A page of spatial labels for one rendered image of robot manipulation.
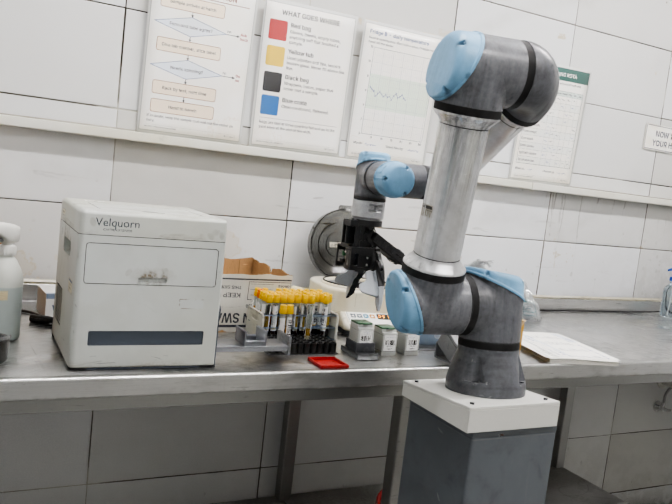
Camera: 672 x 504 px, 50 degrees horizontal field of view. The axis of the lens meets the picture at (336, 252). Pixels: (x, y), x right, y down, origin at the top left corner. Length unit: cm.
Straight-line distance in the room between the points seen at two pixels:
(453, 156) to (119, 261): 64
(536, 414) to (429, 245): 37
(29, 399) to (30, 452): 78
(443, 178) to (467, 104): 13
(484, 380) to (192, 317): 57
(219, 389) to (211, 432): 81
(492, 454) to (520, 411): 9
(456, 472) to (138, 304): 66
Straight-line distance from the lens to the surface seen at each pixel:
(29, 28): 202
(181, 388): 145
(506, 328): 137
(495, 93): 123
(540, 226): 276
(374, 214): 163
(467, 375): 138
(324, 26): 222
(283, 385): 152
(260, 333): 157
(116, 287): 141
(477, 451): 134
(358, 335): 168
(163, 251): 142
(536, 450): 144
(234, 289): 179
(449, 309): 131
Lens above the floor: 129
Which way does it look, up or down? 6 degrees down
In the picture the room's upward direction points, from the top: 7 degrees clockwise
